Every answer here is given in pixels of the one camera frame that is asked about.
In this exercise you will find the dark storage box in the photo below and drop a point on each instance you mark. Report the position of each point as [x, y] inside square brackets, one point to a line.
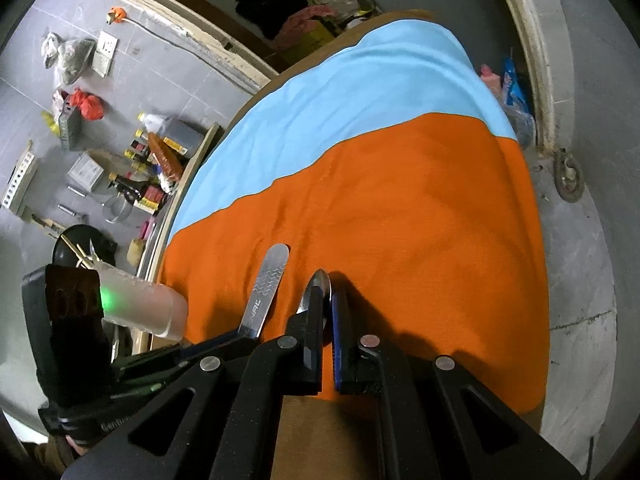
[181, 136]

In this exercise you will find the white perforated metal bracket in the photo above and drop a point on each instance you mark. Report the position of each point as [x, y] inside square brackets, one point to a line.
[17, 180]

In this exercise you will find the red plastic bag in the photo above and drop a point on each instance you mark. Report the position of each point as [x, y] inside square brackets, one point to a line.
[87, 105]

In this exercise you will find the blue packet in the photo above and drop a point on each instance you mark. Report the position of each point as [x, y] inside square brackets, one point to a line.
[514, 80]

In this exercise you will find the yellow bottle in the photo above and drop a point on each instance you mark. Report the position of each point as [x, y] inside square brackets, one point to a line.
[49, 122]

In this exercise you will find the blue orange brown striped blanket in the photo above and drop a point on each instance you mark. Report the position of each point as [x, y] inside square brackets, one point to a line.
[375, 185]

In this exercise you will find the grey cardboard box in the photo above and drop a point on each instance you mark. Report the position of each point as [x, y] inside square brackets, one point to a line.
[85, 172]

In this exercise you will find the cluster of sauce bottles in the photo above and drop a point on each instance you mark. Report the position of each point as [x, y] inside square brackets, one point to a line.
[147, 170]

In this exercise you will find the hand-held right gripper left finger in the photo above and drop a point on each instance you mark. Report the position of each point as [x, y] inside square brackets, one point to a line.
[314, 330]

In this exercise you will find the curved wooden frame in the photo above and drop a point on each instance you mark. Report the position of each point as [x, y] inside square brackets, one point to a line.
[535, 50]

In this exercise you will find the weathered wooden threshold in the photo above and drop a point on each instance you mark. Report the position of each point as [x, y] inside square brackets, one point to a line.
[175, 15]

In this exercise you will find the white plastic jug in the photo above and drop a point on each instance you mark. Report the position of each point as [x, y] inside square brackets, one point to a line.
[152, 122]

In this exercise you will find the pink bottle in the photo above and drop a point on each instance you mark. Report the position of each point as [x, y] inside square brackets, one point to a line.
[490, 77]

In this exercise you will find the white wall socket plate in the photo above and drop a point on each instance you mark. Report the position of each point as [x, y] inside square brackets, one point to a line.
[106, 52]

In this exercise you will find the glass bowl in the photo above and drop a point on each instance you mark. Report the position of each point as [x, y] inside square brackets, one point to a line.
[117, 207]

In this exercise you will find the silver table knife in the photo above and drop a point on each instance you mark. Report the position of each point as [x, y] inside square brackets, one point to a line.
[265, 285]

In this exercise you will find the translucent plastic bag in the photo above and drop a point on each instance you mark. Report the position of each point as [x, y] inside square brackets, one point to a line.
[521, 125]

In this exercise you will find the white plastic utensil holder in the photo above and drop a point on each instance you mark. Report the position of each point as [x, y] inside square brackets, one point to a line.
[145, 305]

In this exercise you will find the pink cloth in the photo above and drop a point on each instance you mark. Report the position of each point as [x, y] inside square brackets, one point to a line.
[305, 22]

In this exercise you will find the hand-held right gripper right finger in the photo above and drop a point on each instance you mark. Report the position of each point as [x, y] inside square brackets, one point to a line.
[342, 340]

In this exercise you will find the grey plastic bag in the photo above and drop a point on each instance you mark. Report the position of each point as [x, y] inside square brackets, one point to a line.
[70, 57]

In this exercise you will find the silver spoon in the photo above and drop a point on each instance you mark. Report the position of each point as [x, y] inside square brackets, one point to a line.
[324, 287]

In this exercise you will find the black wok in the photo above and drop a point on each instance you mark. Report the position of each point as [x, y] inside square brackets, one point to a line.
[75, 245]

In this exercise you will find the black bag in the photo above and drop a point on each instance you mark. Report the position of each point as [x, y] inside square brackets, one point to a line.
[270, 7]

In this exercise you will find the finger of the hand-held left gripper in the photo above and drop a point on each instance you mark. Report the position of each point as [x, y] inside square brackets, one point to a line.
[145, 385]
[210, 347]

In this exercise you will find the wooden chopstick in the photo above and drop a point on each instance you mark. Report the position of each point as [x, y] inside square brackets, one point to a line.
[80, 252]
[86, 259]

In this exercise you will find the yellow cardboard box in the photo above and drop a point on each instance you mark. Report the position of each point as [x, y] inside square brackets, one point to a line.
[317, 35]

